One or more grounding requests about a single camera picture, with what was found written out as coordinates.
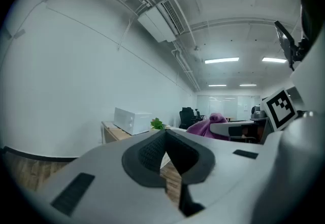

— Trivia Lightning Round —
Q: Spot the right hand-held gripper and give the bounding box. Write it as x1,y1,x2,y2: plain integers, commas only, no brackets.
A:
209,87,298,144

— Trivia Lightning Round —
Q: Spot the white ceiling air conditioner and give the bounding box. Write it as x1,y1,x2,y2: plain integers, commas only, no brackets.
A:
137,0,185,44

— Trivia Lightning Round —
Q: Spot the green leafy vegetable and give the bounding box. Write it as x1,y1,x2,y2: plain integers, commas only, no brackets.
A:
150,117,166,131

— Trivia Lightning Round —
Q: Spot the white microwave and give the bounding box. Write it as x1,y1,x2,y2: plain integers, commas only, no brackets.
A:
113,107,153,136

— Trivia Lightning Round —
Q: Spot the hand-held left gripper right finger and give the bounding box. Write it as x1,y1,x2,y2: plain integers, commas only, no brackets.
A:
165,128,266,224

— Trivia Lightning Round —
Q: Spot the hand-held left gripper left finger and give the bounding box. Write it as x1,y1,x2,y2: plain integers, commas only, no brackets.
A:
35,129,186,224

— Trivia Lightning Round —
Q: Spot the purple cloth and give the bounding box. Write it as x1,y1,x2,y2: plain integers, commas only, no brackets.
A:
186,113,230,142

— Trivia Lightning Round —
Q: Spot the bundle of white ceiling pipes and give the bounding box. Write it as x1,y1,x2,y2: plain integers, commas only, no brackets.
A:
76,0,202,92

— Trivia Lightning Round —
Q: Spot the black office chair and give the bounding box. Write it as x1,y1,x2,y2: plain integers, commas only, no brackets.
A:
194,108,206,122
179,107,198,130

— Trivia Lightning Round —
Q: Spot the person's black clothed torso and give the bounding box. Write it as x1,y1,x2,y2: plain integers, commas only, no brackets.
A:
286,0,325,48

